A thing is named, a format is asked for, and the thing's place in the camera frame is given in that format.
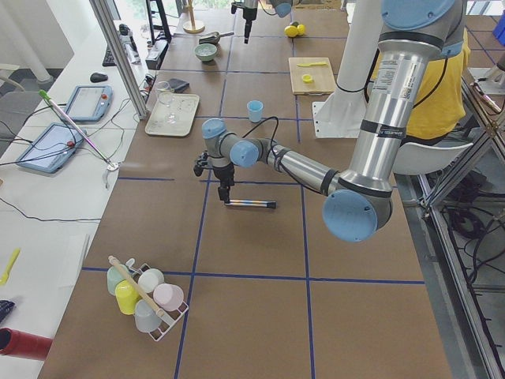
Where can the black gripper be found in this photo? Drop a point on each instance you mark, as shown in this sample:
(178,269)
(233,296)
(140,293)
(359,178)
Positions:
(248,13)
(225,174)

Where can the steel muddler black tip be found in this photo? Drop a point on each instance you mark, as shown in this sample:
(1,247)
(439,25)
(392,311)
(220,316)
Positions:
(252,203)

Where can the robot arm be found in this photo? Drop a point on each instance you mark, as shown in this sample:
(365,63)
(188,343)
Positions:
(400,39)
(281,8)

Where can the bottom lemon slice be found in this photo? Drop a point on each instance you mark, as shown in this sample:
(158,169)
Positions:
(307,78)

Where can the light blue cup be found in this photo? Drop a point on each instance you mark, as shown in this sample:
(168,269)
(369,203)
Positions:
(255,110)

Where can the white cup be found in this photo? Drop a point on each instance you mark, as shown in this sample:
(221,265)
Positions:
(150,279)

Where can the pink cup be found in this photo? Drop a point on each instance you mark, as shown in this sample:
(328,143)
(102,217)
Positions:
(168,296)

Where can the mint green cup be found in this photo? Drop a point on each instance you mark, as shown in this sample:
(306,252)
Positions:
(114,277)

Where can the yellow cup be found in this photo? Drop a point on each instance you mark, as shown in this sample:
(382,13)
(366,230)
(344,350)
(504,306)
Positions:
(126,297)

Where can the grey blue cup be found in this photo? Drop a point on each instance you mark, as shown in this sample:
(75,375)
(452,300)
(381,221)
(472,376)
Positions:
(145,318)

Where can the steel ice scoop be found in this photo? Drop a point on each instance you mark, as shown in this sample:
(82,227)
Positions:
(214,37)

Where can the yellow lemons at edge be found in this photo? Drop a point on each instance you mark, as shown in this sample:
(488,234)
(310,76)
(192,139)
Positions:
(294,29)

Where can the round wooden stand base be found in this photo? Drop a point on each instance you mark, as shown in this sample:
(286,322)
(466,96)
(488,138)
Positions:
(192,25)

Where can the green bowl of ice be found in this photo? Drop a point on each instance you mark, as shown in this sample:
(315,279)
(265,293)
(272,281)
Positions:
(206,52)

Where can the yellow plastic knife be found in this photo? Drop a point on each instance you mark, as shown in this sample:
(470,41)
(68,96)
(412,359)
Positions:
(311,64)

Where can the bamboo cutting board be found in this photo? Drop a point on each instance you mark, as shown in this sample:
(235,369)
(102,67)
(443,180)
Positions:
(324,80)

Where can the grey folded cloth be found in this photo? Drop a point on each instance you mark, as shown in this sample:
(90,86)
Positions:
(177,85)

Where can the cream bear tray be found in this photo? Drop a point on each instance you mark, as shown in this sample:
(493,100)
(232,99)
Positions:
(184,106)

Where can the clear wine glass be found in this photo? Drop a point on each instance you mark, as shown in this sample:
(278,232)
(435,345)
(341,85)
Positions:
(166,98)

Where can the black computer mouse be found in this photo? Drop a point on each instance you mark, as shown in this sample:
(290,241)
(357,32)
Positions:
(97,77)

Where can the far teach pendant tablet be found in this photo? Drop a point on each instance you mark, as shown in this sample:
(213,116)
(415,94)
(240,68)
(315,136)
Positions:
(89,103)

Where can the teach pendant tablet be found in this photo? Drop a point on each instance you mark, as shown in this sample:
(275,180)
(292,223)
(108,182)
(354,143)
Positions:
(51,150)
(89,103)

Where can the near teach pendant tablet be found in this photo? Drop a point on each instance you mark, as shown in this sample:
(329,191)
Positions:
(51,150)

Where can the white plastic chair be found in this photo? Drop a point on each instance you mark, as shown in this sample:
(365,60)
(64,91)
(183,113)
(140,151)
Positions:
(414,159)

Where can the person in yellow shirt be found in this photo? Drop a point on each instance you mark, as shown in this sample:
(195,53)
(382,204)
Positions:
(439,100)

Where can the red tube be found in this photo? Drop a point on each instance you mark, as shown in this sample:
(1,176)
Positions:
(24,345)

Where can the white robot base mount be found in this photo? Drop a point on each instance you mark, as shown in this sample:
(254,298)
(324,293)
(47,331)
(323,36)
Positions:
(341,114)

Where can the wooden rack handle stick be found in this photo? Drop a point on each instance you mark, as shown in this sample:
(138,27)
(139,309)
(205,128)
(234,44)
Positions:
(118,265)

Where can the white wire cup rack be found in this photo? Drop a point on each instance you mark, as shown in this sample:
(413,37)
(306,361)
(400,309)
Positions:
(171,318)

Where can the aluminium frame post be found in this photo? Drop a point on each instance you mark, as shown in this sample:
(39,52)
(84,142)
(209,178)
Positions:
(106,22)

